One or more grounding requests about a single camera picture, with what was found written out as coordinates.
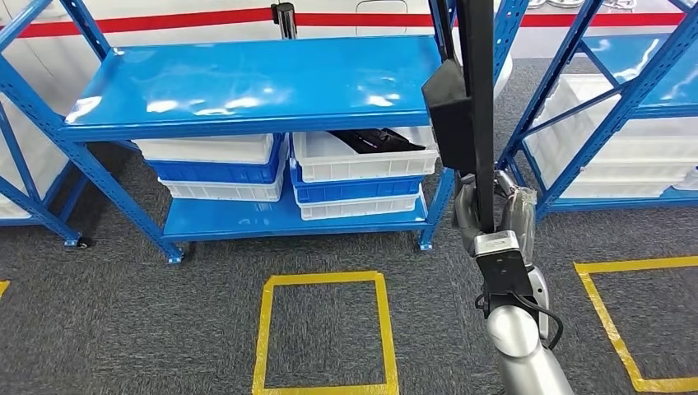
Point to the black plastic panel part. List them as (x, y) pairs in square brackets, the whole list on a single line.
[(480, 109)]

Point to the black stanchion post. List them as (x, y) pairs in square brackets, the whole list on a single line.
[(284, 22)]

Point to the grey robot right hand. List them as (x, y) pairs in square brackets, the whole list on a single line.
[(521, 212)]

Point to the chrome stool base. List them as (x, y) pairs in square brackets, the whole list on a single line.
[(567, 3)]

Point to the blue metal shelf rack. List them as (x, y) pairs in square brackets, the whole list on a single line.
[(654, 65), (54, 223), (245, 82)]

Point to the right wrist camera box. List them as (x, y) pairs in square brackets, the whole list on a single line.
[(501, 267)]

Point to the black part in crate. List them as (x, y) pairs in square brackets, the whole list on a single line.
[(376, 140)]

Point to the red barrier belt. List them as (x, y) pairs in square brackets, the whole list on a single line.
[(163, 23)]

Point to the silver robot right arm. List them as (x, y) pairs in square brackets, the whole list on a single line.
[(518, 349)]

